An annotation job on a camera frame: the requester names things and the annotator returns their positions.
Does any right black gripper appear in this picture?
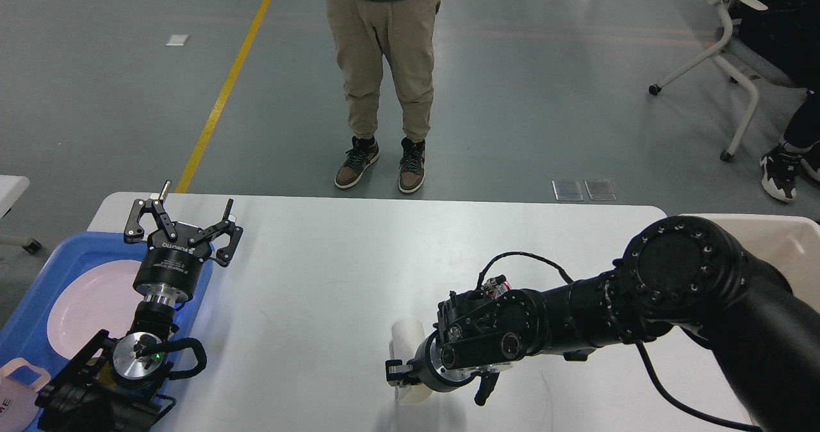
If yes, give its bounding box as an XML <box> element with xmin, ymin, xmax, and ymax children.
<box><xmin>386</xmin><ymin>333</ymin><xmax>480</xmax><ymax>393</ymax></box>

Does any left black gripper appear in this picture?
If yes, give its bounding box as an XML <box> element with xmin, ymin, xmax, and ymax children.
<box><xmin>122</xmin><ymin>180</ymin><xmax>243</xmax><ymax>304</ymax></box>

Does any white paper cup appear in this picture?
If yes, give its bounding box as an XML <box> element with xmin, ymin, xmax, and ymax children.
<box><xmin>390</xmin><ymin>319</ymin><xmax>432</xmax><ymax>405</ymax></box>

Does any pink HOME mug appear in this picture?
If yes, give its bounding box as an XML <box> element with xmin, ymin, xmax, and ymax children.
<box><xmin>1</xmin><ymin>357</ymin><xmax>52</xmax><ymax>431</ymax></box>

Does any white office chair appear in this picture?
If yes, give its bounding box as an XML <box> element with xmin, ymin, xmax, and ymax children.
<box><xmin>648</xmin><ymin>0</ymin><xmax>800</xmax><ymax>162</ymax></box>

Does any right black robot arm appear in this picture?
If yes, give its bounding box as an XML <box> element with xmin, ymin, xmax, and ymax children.
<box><xmin>386</xmin><ymin>215</ymin><xmax>819</xmax><ymax>431</ymax></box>

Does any pink plate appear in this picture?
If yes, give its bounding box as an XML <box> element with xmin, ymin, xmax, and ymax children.
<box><xmin>47</xmin><ymin>260</ymin><xmax>142</xmax><ymax>360</ymax></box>

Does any person in khaki trousers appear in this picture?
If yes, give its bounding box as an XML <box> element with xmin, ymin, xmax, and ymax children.
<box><xmin>325</xmin><ymin>0</ymin><xmax>441</xmax><ymax>194</ymax></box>

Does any blue plastic tray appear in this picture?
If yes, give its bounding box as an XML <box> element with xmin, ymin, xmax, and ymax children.
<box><xmin>2</xmin><ymin>231</ymin><xmax>211</xmax><ymax>380</ymax></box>

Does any white side table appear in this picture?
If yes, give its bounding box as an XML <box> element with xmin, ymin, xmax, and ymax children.
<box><xmin>1</xmin><ymin>175</ymin><xmax>42</xmax><ymax>254</ymax></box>

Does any beige plastic bin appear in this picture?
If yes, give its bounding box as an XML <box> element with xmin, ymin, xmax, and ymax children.
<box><xmin>679</xmin><ymin>213</ymin><xmax>820</xmax><ymax>432</ymax></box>

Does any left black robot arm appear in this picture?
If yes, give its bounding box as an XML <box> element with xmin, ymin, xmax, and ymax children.
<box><xmin>35</xmin><ymin>181</ymin><xmax>243</xmax><ymax>431</ymax></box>

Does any crushed red can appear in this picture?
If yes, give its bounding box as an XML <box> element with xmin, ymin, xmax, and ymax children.
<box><xmin>480</xmin><ymin>275</ymin><xmax>511</xmax><ymax>299</ymax></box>

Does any person in dark trousers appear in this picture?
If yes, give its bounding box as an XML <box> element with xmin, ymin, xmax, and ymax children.
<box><xmin>740</xmin><ymin>0</ymin><xmax>819</xmax><ymax>203</ymax></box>

